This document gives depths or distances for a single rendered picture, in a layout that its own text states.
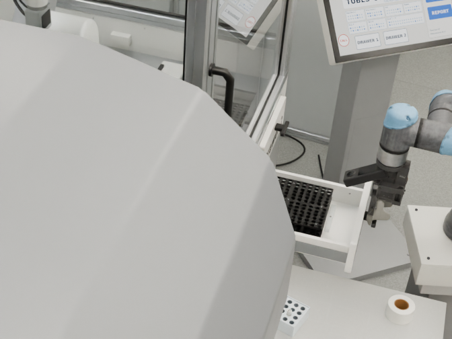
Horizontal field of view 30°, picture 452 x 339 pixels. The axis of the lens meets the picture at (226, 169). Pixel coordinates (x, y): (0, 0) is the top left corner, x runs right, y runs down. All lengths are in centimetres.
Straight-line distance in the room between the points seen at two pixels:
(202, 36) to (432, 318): 108
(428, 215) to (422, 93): 219
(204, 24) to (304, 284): 97
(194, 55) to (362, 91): 160
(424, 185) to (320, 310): 181
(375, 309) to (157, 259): 135
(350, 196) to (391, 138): 37
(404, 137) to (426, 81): 263
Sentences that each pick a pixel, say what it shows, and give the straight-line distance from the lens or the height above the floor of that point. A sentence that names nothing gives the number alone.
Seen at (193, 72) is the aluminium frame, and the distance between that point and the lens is 160.
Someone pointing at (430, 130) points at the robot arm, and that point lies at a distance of 209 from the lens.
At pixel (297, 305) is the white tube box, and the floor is 79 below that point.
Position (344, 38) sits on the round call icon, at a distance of 285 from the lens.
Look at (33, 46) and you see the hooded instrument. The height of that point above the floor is 178.
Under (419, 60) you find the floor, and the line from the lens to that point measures 489.
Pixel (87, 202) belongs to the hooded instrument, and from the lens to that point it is 97.
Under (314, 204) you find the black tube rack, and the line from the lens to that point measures 231.
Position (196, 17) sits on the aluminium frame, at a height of 166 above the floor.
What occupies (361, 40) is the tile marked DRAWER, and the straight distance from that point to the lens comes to 288.
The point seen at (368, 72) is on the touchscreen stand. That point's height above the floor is 82.
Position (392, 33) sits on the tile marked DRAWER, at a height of 101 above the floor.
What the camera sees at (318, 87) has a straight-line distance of 394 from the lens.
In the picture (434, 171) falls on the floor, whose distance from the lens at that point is 406.
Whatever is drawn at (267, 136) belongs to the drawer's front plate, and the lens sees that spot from 249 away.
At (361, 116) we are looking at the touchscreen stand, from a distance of 318.
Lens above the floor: 238
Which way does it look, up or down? 38 degrees down
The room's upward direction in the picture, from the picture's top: 5 degrees clockwise
